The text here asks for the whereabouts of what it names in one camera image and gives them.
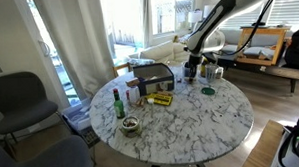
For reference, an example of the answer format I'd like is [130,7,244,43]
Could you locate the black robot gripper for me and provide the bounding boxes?
[185,53,200,83]

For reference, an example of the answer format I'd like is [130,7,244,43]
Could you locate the clear plastic cup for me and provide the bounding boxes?
[182,61,191,79]

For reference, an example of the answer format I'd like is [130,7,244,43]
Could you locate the amber jar yellow lid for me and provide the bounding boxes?
[199,56,209,79]

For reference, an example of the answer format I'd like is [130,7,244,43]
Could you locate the green round lid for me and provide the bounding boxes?
[201,86,216,97]

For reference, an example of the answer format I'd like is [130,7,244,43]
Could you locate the white plastic pill bottle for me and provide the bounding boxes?
[215,66,225,80]

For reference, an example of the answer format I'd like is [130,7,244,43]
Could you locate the beige sofa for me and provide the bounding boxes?
[127,38,190,67]

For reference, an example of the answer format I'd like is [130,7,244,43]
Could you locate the small clear white-capped bottle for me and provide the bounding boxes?
[146,97,156,118]

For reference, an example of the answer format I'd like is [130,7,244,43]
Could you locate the grey patterned blanket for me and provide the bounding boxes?
[127,56,157,67]

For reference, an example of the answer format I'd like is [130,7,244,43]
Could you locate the white table lamp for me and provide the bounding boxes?
[187,10,204,25]

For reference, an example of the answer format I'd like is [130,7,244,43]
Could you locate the white bottle tan cap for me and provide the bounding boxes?
[128,85,141,105]

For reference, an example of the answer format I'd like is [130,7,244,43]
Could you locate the wooden chair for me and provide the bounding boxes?
[112,62,133,78]

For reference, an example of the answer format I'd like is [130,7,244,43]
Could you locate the green glass bottle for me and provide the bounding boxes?
[113,87,127,120]

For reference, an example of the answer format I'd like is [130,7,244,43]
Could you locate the wooden tray table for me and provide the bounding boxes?
[235,25,292,68]

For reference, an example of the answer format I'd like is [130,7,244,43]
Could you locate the grey cushioned daybed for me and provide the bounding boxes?
[217,24,299,96]

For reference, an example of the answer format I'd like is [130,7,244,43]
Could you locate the light wooden bench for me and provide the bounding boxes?
[239,118,286,167]

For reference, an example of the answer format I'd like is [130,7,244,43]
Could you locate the black backpack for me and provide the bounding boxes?
[283,28,299,72]

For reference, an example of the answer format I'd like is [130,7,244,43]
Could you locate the white window blinds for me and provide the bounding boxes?
[220,0,299,29]

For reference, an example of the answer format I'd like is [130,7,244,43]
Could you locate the white curtain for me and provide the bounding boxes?
[32,0,116,100]

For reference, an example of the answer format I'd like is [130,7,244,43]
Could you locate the clear plastic storage bin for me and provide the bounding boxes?
[60,97,94,133]

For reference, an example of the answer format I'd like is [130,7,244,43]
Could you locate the grey upholstered chair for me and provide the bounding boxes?
[0,70,62,160]
[0,135,94,167]

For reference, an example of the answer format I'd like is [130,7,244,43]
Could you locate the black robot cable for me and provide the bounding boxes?
[216,0,286,57]

